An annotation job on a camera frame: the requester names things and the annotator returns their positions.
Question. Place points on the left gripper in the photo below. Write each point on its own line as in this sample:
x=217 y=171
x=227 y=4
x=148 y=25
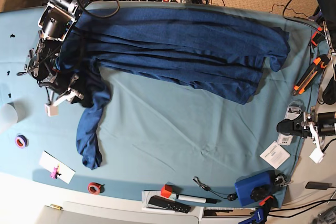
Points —
x=323 y=123

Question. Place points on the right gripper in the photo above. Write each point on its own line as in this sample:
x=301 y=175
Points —
x=73 y=89

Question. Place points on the dark blue t-shirt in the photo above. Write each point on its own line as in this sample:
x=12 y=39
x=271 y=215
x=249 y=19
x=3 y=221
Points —
x=219 y=53

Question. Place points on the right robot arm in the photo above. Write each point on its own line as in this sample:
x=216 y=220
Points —
x=56 y=23

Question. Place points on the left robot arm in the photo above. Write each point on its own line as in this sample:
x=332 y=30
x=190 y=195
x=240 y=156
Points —
x=327 y=9

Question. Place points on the blister pack of batteries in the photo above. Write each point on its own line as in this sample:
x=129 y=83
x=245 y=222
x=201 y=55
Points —
x=292 y=112

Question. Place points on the white paper packet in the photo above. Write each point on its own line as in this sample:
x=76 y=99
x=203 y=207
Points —
x=275 y=155

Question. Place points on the black computer mouse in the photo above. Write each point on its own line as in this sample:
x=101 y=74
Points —
x=328 y=94

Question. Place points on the small black phone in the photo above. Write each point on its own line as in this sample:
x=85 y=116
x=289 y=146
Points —
x=317 y=185

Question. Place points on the orange black utility knife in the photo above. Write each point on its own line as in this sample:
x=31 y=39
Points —
x=314 y=69

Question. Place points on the translucent plastic cup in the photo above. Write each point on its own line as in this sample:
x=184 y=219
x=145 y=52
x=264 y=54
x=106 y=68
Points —
x=8 y=117

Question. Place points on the blue plastic box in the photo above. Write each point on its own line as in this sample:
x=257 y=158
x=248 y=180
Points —
x=255 y=188

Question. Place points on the blue orange bar clamp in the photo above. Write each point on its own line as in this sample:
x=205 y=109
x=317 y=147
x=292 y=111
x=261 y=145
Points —
x=260 y=214

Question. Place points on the purple tape roll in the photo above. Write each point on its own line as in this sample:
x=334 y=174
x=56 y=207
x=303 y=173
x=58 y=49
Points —
x=21 y=141

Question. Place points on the white paper card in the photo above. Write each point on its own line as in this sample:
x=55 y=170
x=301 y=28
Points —
x=47 y=161

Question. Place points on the light blue table cloth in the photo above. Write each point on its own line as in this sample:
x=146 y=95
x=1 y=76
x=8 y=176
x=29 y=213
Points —
x=152 y=132

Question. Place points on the orange black clamp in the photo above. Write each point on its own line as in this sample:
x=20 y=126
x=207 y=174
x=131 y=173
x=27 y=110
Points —
x=317 y=37

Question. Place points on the pink binder clip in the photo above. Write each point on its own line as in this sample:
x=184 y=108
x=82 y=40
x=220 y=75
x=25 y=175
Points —
x=55 y=172

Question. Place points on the red tape roll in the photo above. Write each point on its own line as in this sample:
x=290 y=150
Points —
x=95 y=188

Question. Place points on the white notepad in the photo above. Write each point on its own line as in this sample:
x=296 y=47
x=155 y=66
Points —
x=197 y=209

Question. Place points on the black white marker pen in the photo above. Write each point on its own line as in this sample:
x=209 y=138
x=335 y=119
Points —
x=196 y=199

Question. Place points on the red cube block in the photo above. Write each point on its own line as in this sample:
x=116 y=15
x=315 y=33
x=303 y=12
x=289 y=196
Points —
x=166 y=191

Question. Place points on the black remote control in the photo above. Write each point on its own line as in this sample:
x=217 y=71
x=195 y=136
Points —
x=169 y=204

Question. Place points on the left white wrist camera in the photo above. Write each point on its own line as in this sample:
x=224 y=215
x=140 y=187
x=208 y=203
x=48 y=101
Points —
x=317 y=155

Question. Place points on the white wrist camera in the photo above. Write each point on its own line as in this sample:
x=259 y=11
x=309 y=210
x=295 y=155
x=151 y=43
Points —
x=317 y=155
x=51 y=110

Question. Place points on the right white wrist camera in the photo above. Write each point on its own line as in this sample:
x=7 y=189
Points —
x=51 y=110

